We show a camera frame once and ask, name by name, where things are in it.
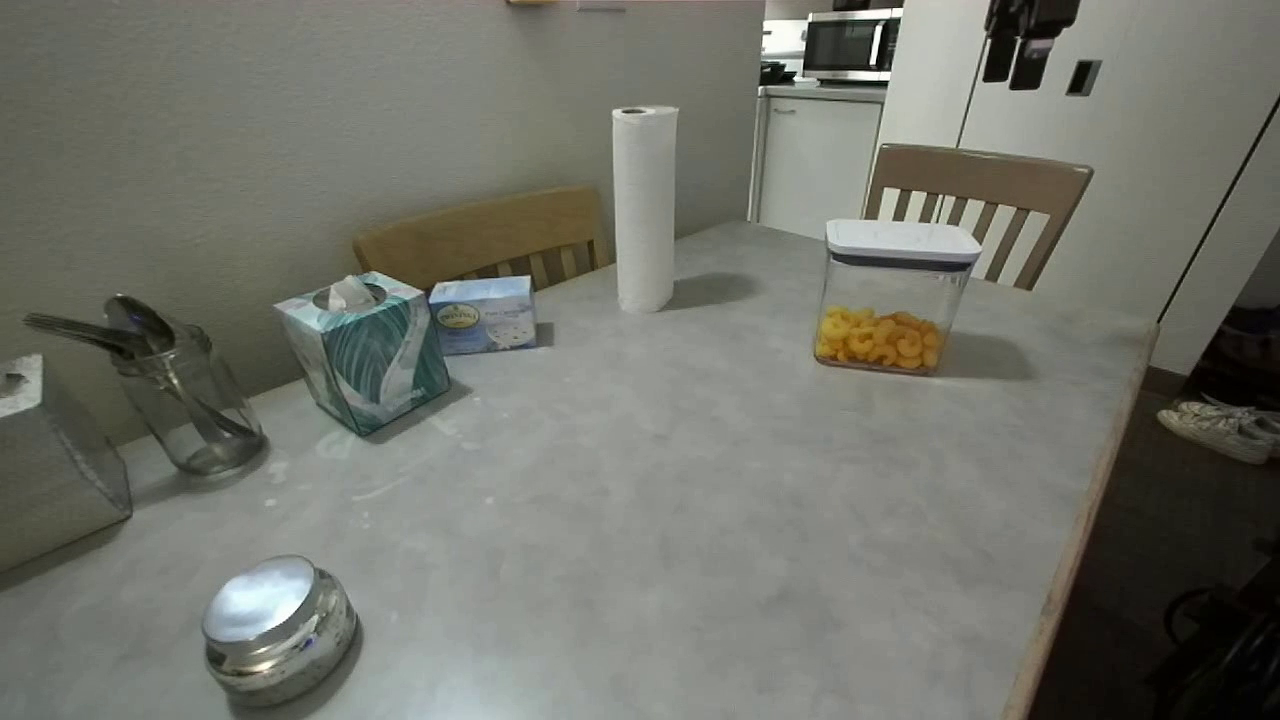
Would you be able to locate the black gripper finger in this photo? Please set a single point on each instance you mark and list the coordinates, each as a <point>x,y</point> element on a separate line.
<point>1028,65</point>
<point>1001,56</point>

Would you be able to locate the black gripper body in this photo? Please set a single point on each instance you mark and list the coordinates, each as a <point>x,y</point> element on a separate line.
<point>1034,18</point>

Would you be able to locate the white plastic cup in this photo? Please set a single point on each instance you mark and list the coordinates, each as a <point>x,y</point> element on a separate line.
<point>902,242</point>

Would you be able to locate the clear plastic container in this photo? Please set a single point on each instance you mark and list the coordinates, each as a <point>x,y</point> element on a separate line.
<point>886,285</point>

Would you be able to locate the wooden chair slatted backrest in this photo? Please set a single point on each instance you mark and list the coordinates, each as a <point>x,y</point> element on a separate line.
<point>983,179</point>

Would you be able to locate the silver microwave oven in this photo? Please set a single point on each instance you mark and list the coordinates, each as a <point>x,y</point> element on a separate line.
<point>845,44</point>

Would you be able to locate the white kitchen cabinet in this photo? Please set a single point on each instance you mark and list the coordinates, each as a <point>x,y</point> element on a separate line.
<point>819,162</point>

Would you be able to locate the dark bag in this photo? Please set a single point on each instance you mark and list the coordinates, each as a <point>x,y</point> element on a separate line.
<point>1242,358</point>

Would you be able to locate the white paper towel roll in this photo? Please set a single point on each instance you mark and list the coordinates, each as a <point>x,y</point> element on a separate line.
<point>647,213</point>

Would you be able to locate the white sneaker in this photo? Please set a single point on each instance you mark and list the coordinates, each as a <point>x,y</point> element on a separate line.
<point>1220,430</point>

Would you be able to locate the small blue tissue box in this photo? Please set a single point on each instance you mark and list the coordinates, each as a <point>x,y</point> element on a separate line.
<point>482,318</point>

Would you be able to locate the teal patterned tissue box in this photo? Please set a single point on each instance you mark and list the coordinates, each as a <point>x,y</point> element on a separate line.
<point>364,358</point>

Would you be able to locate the glass utensil jar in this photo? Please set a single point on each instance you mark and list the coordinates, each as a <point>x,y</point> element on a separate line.
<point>194,415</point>

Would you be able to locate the metal spoon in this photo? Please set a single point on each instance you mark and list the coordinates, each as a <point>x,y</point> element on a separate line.
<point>141,323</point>

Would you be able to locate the shiny round metal bowl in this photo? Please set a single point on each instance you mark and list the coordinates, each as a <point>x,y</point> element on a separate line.
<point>278,625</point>

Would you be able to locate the clear acrylic box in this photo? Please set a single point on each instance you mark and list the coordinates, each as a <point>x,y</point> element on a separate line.
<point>55,487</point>

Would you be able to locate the black wall switch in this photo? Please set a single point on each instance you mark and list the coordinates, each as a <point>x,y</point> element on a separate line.
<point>1081,76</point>

